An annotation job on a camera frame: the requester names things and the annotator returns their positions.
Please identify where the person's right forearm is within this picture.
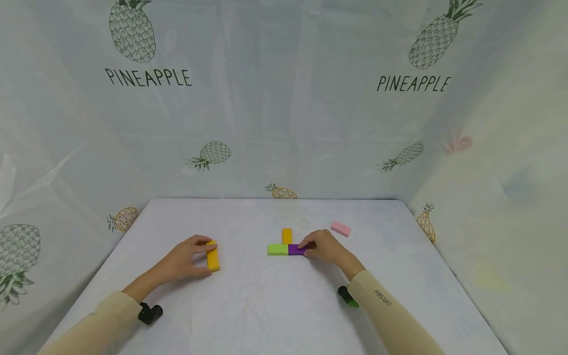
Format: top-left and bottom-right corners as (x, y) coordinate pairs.
(338, 250), (446, 355)

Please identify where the person's right hand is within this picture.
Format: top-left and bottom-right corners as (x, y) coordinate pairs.
(297, 229), (353, 267)

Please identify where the person's left hand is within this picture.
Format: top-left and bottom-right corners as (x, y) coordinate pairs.
(151, 235), (218, 287)

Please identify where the person's left forearm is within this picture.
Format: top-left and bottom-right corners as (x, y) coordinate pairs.
(37, 265), (166, 355)

